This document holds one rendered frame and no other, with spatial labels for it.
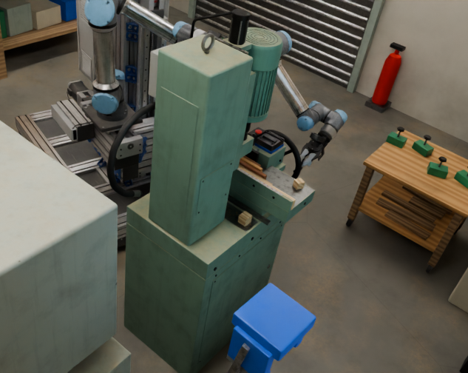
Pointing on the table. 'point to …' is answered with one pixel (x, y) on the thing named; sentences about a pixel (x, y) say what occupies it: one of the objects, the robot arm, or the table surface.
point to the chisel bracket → (247, 146)
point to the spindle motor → (263, 69)
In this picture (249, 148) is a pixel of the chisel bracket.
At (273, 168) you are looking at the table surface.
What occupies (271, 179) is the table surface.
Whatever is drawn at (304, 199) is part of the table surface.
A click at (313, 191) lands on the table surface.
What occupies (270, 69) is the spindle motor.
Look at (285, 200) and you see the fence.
